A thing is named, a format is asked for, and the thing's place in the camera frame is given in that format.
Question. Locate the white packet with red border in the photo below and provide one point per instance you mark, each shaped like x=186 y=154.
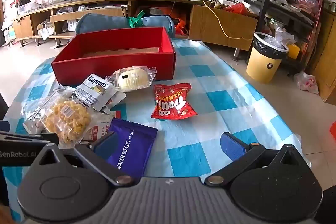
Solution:
x=101 y=127

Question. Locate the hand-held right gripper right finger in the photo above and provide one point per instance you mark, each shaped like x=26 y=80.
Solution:
x=232 y=146

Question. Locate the red plastic bag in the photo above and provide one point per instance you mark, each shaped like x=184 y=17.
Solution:
x=236 y=8

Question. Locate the clear waffle packet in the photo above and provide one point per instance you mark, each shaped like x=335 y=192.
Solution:
x=65 y=119

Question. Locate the grey white cracker packet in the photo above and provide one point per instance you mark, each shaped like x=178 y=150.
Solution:
x=92 y=92

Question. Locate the white paper bag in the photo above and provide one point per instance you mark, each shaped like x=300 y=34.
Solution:
x=44 y=29

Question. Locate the white plastic bag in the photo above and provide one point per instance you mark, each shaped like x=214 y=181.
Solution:
x=307 y=82

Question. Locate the wooden television stand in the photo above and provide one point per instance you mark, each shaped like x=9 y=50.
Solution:
x=218 y=24

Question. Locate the red cardboard box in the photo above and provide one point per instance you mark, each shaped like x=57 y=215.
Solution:
x=105 y=67

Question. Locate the snack packets inside box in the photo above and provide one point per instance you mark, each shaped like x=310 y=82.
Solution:
x=131 y=79

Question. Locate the white pouch with red print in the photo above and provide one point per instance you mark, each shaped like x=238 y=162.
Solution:
x=118 y=98

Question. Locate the rolled blue blanket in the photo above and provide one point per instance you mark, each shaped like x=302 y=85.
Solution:
x=105 y=23

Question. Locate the yellow trash bin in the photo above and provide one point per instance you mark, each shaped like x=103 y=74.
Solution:
x=262 y=66

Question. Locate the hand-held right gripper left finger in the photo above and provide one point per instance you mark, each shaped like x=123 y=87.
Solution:
x=102 y=146

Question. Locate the red snack packet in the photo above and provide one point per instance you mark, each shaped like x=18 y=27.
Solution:
x=173 y=103

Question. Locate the blue checkered tablecloth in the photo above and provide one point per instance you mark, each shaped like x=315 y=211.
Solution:
x=236 y=108

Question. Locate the orange bag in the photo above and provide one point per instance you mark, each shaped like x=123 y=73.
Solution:
x=181 y=26

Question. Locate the purple wafer biscuit packet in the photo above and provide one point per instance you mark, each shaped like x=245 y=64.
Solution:
x=134 y=142

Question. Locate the white and blue carton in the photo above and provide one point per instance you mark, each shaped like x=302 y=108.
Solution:
x=72 y=25

